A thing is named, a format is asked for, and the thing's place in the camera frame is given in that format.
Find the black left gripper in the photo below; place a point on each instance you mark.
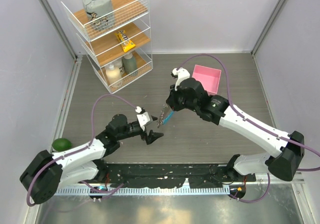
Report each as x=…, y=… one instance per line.
x=152, y=135

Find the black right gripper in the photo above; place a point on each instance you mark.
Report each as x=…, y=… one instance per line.
x=172, y=99

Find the blue key holder handle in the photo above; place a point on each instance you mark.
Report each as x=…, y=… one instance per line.
x=167, y=117

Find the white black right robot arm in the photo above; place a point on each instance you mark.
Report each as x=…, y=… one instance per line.
x=283, y=151

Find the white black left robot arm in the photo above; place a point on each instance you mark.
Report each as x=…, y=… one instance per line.
x=49, y=172

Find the pink open drawer box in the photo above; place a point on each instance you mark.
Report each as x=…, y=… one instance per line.
x=208, y=77

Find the cream lotion bottle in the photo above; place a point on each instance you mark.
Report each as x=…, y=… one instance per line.
x=113, y=75

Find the green pump bottle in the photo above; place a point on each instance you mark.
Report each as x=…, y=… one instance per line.
x=130, y=64

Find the yellow candy bag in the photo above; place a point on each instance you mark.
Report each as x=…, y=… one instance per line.
x=126, y=43

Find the green lime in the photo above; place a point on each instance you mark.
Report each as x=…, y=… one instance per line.
x=61, y=144

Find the grey wrapped bundle top shelf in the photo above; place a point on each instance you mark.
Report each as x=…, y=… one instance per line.
x=100, y=14

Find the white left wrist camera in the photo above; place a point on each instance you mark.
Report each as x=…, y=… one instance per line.
x=143, y=117

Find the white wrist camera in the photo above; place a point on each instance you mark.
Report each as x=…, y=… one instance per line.
x=180, y=74
x=143, y=117

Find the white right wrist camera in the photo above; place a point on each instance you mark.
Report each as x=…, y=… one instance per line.
x=180, y=74

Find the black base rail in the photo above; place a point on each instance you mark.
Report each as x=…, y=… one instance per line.
x=166, y=175

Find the white slotted cable duct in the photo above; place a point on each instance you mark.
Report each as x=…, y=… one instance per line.
x=81, y=190

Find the white wire shelf rack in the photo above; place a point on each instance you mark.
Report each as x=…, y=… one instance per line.
x=103, y=48

